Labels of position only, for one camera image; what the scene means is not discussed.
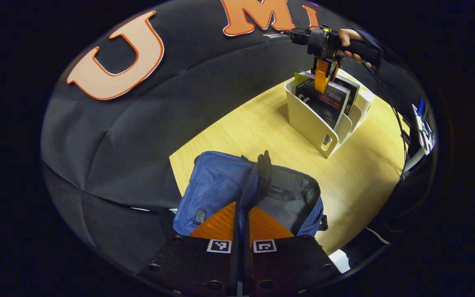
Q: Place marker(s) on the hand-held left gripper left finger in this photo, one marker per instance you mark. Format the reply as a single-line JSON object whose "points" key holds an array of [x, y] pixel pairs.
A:
{"points": [[236, 264]]}

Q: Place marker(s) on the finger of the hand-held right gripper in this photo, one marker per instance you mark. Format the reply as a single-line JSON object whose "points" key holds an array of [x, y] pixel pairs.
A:
{"points": [[322, 76], [335, 68]]}

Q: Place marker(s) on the blue schoolbag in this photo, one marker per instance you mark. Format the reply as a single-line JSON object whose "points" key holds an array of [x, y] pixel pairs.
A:
{"points": [[217, 185]]}

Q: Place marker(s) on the black book with white back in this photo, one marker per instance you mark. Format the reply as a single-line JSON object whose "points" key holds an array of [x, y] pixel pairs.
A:
{"points": [[324, 107]]}

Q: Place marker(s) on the blue marker pen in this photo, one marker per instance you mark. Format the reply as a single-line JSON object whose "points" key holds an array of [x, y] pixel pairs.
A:
{"points": [[420, 107]]}

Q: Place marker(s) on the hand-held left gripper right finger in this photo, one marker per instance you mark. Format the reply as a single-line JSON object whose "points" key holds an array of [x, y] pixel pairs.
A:
{"points": [[248, 264]]}

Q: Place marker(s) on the white printed board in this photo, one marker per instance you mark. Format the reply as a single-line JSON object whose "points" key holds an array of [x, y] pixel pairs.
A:
{"points": [[425, 136]]}

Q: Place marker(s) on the white metal bar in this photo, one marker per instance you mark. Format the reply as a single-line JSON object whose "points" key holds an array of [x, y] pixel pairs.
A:
{"points": [[412, 161]]}

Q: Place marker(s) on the white bookshelf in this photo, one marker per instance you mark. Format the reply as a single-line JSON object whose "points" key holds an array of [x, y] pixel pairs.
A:
{"points": [[307, 119]]}

